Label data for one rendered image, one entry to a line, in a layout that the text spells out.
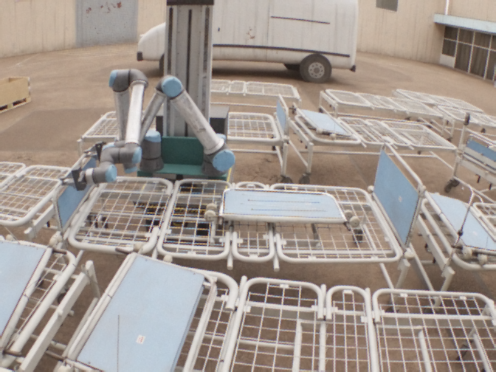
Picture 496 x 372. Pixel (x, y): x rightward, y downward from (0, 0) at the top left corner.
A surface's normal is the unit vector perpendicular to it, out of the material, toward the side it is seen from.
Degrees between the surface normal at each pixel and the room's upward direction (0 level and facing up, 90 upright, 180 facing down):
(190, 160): 90
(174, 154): 90
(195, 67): 90
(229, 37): 89
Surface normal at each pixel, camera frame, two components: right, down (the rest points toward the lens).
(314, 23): 0.11, 0.44
